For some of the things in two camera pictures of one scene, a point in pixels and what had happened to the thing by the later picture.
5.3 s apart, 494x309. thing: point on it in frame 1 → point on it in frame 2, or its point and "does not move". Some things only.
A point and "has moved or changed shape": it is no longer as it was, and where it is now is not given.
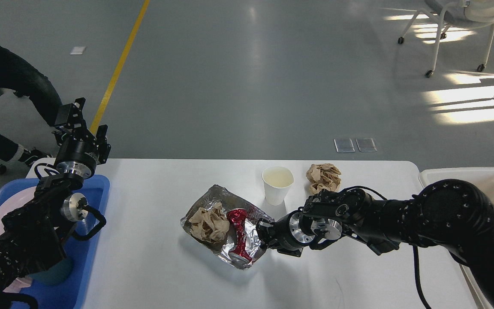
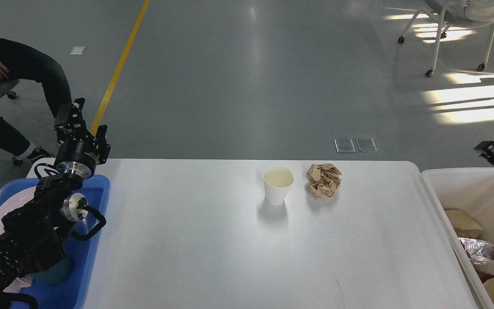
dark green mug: [56, 275] does not move
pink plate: [15, 201] does not move
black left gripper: [74, 156] does not move
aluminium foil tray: [227, 225] has moved or changed shape
